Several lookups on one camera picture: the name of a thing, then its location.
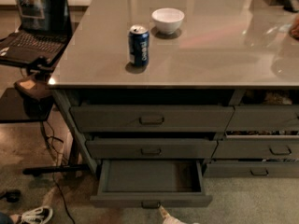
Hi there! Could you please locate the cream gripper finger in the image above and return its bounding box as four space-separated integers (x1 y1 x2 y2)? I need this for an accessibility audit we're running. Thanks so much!
159 206 199 224

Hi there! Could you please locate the grey drawer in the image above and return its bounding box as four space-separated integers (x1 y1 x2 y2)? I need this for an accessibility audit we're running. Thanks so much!
70 105 234 133
91 160 212 209
212 137 299 159
227 105 299 131
86 138 217 159
204 162 299 178

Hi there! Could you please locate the white sneaker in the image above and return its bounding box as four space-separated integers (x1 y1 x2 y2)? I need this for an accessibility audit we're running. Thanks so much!
18 206 53 224

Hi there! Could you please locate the black object on floor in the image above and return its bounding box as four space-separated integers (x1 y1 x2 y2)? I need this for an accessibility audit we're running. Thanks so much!
0 189 21 203

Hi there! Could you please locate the black laptop stand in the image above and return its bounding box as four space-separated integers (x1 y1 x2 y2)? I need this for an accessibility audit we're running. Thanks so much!
0 64 89 176

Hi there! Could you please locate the blue soda can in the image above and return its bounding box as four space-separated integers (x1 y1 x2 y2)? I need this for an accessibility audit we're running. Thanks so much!
128 24 150 67

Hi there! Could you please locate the white ceramic bowl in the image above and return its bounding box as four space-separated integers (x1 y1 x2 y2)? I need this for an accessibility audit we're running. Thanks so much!
151 7 185 35

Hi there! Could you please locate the brown item at counter edge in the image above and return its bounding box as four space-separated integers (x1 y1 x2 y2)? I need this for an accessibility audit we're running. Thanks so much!
289 16 299 40

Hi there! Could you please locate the black open laptop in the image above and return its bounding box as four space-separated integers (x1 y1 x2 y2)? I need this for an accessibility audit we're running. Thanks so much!
0 0 73 67

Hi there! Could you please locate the black floor cable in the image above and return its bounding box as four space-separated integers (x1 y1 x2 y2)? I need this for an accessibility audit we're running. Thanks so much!
38 119 77 224

